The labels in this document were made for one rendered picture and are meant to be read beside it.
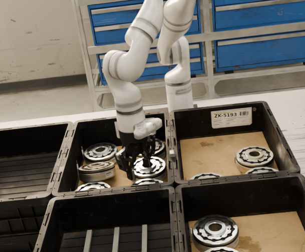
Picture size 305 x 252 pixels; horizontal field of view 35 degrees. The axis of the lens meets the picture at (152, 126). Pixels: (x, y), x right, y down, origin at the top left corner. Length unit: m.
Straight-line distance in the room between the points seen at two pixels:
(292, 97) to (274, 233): 1.00
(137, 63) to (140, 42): 0.06
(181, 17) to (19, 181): 0.67
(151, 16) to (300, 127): 0.84
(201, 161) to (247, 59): 2.01
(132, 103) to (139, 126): 0.06
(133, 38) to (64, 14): 2.97
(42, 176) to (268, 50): 2.22
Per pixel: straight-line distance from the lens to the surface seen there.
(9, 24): 4.26
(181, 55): 1.63
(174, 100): 1.68
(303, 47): 3.42
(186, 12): 1.39
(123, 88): 1.20
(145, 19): 1.20
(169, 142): 1.31
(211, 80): 3.36
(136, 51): 1.16
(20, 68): 4.37
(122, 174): 1.38
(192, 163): 1.39
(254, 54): 3.35
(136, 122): 1.21
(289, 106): 1.99
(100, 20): 3.22
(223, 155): 1.42
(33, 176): 1.48
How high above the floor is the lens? 1.58
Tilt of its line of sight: 28 degrees down
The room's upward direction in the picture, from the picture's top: 8 degrees counter-clockwise
